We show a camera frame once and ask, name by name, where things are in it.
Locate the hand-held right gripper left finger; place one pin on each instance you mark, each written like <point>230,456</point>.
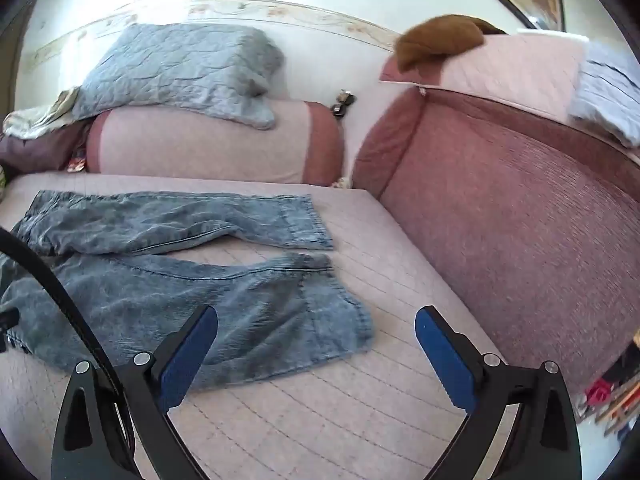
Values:
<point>187,355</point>

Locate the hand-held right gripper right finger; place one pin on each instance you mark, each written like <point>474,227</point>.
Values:
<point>445,355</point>

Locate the blue denim pants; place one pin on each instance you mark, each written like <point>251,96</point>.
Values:
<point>150,300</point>

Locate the pink quilted seat cover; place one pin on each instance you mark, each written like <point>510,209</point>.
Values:
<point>350,410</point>

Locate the dark pink sofa back cushion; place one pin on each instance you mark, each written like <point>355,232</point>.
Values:
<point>500,220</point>

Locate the colourful floor clutter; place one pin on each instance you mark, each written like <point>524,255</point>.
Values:
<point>615,390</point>

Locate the red and white small object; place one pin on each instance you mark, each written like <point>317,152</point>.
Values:
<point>76,165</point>

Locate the dark purple cloth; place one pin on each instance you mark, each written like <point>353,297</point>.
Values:
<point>35,152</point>

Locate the white zipper tag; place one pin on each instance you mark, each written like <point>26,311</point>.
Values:
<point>341,182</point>

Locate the pink bolster cushion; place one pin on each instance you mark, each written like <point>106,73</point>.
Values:
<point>200,150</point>

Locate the white crumpled cloth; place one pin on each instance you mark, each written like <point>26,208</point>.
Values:
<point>35,120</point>

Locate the light blue quilted blanket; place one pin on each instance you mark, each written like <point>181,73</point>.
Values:
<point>175,70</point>

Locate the pink quilted backrest cover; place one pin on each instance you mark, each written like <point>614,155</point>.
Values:
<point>510,70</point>

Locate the light blue folded cloth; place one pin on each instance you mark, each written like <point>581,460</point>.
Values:
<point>605,95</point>

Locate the brown fuzzy cloth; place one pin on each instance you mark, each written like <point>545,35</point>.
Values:
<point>435,40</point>

